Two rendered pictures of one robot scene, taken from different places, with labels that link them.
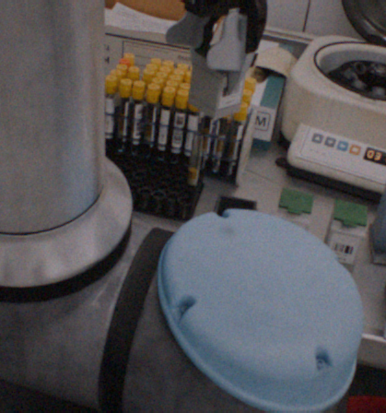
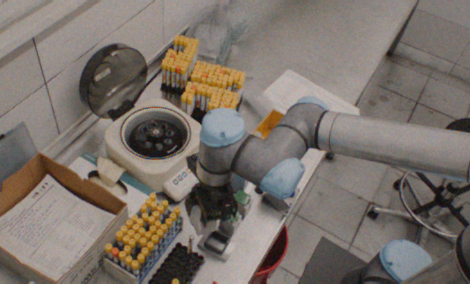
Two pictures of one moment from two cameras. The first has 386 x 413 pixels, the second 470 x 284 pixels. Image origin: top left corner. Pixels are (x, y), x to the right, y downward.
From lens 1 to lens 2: 0.98 m
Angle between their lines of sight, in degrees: 54
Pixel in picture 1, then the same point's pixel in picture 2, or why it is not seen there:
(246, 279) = (415, 268)
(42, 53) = not seen: outside the picture
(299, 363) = not seen: hidden behind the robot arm
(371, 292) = (262, 208)
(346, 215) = (243, 199)
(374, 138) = not seen: hidden behind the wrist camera
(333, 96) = (172, 164)
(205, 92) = (208, 227)
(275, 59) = (114, 170)
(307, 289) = (415, 254)
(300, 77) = (153, 170)
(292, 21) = (52, 136)
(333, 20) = (69, 117)
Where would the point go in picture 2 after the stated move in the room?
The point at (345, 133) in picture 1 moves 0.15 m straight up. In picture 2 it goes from (180, 169) to (181, 135)
